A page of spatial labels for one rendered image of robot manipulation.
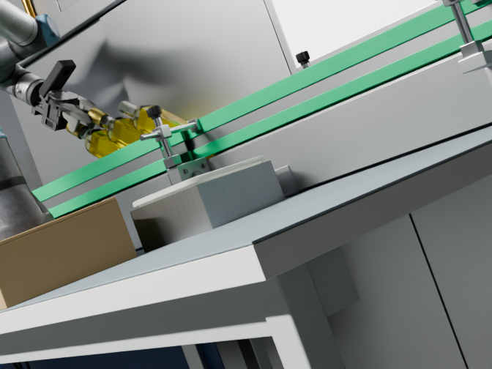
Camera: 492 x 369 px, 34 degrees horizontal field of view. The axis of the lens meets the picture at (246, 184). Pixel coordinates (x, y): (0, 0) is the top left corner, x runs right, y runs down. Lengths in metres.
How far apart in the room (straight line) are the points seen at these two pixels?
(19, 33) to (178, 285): 1.22
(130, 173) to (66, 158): 0.60
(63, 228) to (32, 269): 0.08
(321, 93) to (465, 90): 0.28
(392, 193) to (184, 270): 0.21
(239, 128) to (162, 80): 0.38
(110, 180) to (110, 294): 0.84
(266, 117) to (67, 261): 0.51
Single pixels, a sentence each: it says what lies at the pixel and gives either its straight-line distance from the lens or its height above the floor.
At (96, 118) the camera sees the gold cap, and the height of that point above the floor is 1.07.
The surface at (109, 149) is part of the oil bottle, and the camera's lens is 1.87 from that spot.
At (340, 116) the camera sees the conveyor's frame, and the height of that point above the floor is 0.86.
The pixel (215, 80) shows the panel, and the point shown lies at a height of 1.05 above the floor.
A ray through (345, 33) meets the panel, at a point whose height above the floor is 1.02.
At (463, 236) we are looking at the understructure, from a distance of 1.63.
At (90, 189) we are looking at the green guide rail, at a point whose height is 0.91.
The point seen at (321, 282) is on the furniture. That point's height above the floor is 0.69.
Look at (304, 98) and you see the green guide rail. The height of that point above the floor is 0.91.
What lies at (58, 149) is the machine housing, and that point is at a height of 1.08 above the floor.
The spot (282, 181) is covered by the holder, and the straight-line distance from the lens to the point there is 1.54.
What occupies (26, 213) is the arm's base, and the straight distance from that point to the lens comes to 1.36.
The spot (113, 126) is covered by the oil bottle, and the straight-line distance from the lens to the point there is 1.85.
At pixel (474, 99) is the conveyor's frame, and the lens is 1.34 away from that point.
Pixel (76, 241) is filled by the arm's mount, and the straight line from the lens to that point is 1.31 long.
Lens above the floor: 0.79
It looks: level
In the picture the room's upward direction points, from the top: 20 degrees counter-clockwise
